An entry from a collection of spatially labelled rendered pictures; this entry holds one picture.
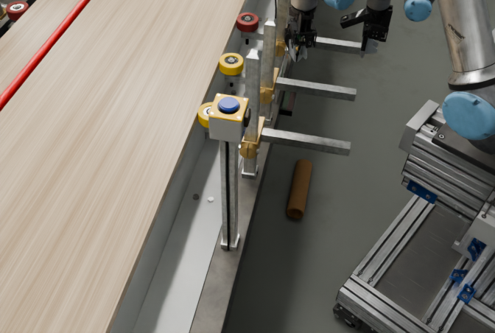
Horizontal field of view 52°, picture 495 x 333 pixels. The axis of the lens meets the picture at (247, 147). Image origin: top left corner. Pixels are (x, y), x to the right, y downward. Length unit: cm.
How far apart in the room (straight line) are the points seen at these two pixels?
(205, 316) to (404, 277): 94
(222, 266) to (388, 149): 153
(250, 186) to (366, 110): 147
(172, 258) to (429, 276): 101
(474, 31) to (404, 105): 193
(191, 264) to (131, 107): 49
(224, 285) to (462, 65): 79
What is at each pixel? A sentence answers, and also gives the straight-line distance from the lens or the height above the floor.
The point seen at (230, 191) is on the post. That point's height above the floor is 96.
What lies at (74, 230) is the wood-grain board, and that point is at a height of 90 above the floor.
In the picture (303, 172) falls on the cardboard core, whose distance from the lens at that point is 243.
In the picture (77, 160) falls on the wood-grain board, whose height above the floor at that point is 90.
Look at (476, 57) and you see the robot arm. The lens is 112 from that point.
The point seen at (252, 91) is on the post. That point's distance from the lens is 132.
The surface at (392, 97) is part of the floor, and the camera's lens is 304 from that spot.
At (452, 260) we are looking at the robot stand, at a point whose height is 21.
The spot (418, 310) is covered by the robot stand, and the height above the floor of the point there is 21.
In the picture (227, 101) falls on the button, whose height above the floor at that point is 123.
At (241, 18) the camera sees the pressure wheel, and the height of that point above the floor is 90.
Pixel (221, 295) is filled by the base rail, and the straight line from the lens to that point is 136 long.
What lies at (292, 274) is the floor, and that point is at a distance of 220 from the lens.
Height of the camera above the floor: 192
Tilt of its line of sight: 47 degrees down
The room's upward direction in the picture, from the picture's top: 2 degrees clockwise
